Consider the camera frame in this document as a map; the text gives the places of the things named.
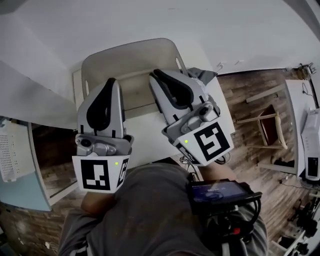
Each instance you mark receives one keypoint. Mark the white perforated basket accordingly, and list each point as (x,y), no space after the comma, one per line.
(15,150)

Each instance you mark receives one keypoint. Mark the person's right forearm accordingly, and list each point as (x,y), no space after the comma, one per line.
(217,171)

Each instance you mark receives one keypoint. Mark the dark grey garment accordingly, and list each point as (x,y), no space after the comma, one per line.
(205,74)

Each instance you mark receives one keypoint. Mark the grey plastic laundry basket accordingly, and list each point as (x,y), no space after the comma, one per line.
(125,55)

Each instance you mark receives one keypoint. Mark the light blue table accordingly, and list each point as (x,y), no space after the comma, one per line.
(25,195)

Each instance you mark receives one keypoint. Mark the black chest mount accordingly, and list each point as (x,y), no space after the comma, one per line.
(232,230)

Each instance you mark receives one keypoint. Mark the white appliance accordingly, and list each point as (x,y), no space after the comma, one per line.
(311,155)

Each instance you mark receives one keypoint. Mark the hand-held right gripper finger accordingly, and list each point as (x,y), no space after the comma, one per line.
(197,90)
(162,105)

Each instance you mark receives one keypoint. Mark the person's grey shirt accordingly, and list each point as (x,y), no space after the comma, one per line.
(150,212)

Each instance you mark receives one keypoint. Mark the black chest-mounted phone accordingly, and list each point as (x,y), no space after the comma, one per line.
(220,192)

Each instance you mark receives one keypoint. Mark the person's left forearm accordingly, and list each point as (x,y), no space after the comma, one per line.
(97,203)

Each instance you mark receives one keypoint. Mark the white power strip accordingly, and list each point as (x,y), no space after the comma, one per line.
(306,69)

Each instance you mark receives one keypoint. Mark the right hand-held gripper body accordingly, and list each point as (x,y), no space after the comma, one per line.
(210,142)

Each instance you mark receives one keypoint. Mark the white shelf board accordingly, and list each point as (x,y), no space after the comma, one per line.
(63,192)

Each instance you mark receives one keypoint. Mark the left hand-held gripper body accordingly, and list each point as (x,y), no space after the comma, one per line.
(97,172)

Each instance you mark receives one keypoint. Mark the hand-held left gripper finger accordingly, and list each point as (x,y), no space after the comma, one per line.
(118,117)
(83,112)

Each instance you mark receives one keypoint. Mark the white side table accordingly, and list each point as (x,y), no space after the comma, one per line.
(293,120)

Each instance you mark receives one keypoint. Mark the wooden chair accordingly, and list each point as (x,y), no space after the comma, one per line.
(270,127)

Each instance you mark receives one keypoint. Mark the black tripod equipment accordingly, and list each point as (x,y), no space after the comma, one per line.
(305,225)

